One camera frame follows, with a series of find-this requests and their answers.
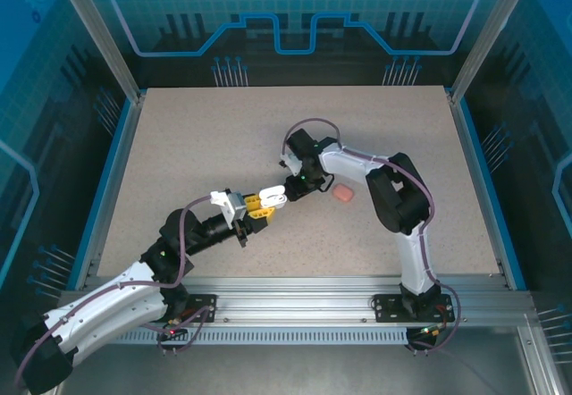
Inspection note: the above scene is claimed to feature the white earbud charging case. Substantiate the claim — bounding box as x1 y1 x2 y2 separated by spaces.
258 184 290 211

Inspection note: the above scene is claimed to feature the pink earbud charging case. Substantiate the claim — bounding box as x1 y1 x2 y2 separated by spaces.
332 183 356 203

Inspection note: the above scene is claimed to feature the small LED circuit board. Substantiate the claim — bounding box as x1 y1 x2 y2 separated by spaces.
408 324 448 341
156 324 189 341

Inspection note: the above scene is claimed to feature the aluminium side rail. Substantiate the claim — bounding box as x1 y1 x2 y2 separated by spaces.
446 88 528 291
66 90 148 293

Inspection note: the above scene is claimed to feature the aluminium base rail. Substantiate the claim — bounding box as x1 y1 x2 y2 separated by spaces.
57 273 535 330

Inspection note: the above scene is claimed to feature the slotted grey cable duct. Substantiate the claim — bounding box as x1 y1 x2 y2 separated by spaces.
96 326 410 346

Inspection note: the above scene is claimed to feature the aluminium frame post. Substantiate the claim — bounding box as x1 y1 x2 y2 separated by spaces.
49 0 147 104
448 0 541 104

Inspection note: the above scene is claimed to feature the aluminium corner frame rail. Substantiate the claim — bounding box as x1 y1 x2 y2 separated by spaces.
516 323 559 395

